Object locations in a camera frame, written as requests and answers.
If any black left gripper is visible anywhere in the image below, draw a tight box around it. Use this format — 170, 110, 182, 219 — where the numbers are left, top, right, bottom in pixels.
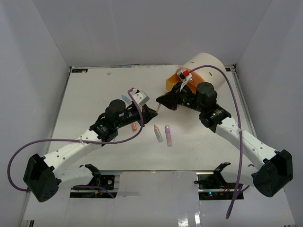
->
115, 105, 158, 130

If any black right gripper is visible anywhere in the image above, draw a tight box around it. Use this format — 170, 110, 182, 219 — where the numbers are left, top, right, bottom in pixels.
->
157, 82, 205, 113

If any round three-drawer storage box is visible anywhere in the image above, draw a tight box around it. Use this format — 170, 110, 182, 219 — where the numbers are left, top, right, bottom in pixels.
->
165, 53, 226, 93

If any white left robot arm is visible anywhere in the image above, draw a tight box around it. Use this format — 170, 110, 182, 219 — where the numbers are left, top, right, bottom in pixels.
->
23, 99, 158, 202

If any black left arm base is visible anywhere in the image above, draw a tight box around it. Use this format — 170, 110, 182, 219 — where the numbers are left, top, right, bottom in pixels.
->
70, 164, 119, 199

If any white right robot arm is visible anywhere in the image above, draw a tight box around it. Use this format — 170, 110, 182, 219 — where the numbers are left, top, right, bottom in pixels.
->
156, 82, 293, 197

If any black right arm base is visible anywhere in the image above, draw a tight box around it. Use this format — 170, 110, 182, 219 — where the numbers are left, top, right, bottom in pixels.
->
194, 162, 235, 201

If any orange highlighter cap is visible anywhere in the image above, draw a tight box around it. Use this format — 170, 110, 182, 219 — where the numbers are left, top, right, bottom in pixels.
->
132, 123, 137, 131

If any orange tipped highlighter body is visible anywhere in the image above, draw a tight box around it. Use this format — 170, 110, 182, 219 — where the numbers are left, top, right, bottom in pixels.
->
154, 125, 163, 142

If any pink purple highlighter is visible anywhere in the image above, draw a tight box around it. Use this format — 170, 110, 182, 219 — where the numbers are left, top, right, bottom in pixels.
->
164, 125, 172, 147

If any light blue highlighter body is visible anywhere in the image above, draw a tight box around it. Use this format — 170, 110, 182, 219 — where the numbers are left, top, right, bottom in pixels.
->
121, 95, 132, 105

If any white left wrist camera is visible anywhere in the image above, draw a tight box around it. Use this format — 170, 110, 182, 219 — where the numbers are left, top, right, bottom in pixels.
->
129, 87, 150, 106

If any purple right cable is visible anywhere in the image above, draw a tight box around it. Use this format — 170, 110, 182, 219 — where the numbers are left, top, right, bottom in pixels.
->
184, 65, 243, 219

